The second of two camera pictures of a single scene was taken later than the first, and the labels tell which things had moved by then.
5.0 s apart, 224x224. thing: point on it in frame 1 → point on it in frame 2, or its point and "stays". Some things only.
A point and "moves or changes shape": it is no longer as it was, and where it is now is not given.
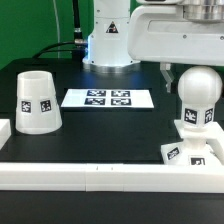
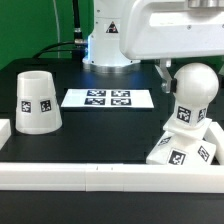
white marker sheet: x=107 y=98 stays
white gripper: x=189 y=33 stays
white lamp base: x=193 y=150 moves or changes shape
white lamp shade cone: x=37 y=110 stays
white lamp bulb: x=199 y=89 moves or changes shape
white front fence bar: x=153 y=178 stays
